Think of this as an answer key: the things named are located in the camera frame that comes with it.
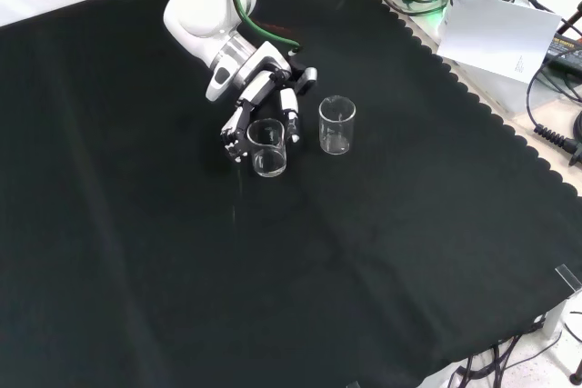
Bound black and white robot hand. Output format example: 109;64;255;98
219;41;302;164

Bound clear 200 mL glass beaker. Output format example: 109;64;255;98
246;118;288;179

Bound clear 300 mL glass beaker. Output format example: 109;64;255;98
317;95;356;156

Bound black bench cloth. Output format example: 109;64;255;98
0;0;582;388

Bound white paper sheet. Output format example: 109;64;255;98
436;0;563;85

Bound pale board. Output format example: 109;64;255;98
334;0;582;194

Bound black power supply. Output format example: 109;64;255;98
544;29;582;72

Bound clear cloth clip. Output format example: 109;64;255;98
555;264;582;292

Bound white table leg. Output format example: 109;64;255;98
540;295;570;340

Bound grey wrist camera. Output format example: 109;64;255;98
290;65;319;97

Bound green cable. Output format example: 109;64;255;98
232;0;302;51

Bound black cable with connector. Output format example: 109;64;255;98
526;59;582;167

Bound black floor cables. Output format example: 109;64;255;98
447;327;566;388

